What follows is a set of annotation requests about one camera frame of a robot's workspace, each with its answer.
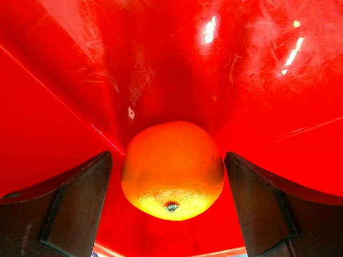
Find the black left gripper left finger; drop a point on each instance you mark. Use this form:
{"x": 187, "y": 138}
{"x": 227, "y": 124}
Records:
{"x": 59, "y": 216}

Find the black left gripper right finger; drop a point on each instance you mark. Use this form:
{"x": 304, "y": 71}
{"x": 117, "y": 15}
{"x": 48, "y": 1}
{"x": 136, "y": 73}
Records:
{"x": 279, "y": 217}

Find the orange fruit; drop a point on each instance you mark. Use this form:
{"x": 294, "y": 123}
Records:
{"x": 173, "y": 171}

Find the red plastic tray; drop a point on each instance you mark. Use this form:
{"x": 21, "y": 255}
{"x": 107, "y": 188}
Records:
{"x": 263, "y": 78}

